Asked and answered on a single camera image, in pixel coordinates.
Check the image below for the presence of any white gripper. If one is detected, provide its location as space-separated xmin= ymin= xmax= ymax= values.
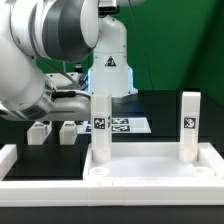
xmin=39 ymin=73 xmax=91 ymax=121

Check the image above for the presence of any white desk top tray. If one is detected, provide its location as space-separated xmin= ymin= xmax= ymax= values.
xmin=83 ymin=142 xmax=224 ymax=179

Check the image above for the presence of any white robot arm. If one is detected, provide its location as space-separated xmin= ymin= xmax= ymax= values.
xmin=0 ymin=0 xmax=136 ymax=121

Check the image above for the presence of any fiducial marker plate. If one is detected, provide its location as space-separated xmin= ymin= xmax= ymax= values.
xmin=83 ymin=117 xmax=151 ymax=133

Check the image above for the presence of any white U-shaped fence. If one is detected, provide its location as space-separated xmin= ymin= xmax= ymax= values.
xmin=0 ymin=144 xmax=224 ymax=207

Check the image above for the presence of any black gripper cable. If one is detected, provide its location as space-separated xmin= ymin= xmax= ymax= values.
xmin=49 ymin=89 xmax=92 ymax=100

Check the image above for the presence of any camera on mount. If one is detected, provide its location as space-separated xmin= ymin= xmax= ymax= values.
xmin=99 ymin=0 xmax=119 ymax=14

